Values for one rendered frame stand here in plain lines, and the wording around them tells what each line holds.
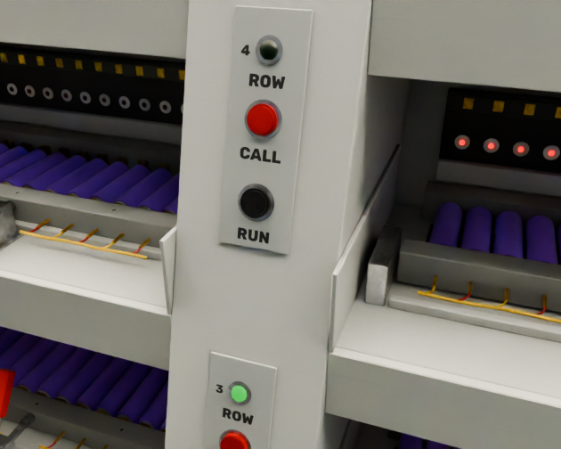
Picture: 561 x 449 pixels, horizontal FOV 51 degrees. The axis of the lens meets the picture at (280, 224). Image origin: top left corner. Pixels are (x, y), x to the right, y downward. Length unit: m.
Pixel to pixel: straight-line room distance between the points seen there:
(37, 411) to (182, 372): 0.21
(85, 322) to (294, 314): 0.14
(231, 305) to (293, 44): 0.14
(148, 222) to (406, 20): 0.21
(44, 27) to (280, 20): 0.15
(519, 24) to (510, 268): 0.14
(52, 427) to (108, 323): 0.18
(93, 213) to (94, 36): 0.12
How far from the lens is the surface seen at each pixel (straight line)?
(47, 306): 0.41
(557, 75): 0.30
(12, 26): 0.40
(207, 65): 0.32
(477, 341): 0.35
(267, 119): 0.30
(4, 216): 0.45
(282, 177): 0.30
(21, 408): 0.55
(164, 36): 0.34
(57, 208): 0.44
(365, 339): 0.33
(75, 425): 0.52
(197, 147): 0.32
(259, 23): 0.31
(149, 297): 0.37
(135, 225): 0.41
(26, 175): 0.51
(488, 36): 0.29
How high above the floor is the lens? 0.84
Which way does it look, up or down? 14 degrees down
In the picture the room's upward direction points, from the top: 6 degrees clockwise
